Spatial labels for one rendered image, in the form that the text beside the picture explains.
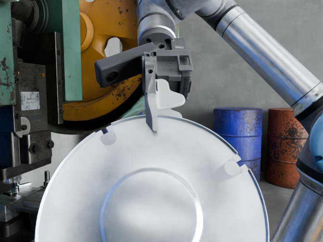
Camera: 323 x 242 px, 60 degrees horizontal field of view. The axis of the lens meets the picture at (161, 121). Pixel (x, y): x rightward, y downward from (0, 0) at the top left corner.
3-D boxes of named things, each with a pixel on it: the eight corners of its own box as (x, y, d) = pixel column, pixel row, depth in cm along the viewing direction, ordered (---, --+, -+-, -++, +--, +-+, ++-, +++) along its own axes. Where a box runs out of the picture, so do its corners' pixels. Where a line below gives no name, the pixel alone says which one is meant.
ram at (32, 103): (62, 156, 87) (58, 59, 84) (26, 169, 73) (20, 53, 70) (17, 152, 92) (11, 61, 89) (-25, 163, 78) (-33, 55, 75)
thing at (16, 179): (24, 179, 86) (23, 167, 86) (11, 184, 81) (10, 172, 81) (15, 178, 87) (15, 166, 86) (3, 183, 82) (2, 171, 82)
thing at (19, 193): (43, 201, 91) (42, 187, 91) (6, 222, 77) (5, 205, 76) (20, 198, 94) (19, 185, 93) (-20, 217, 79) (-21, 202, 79)
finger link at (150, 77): (156, 85, 40) (154, 49, 45) (145, 85, 39) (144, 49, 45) (155, 108, 43) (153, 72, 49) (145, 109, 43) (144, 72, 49)
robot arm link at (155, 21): (137, 14, 53) (137, 49, 59) (137, 27, 50) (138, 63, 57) (176, 14, 54) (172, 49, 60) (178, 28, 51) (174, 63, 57)
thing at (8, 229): (55, 208, 93) (55, 199, 93) (6, 238, 74) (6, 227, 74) (16, 202, 98) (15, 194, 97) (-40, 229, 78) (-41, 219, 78)
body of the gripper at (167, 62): (194, 71, 43) (185, 27, 51) (138, 71, 43) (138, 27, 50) (188, 104, 49) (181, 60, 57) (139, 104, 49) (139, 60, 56)
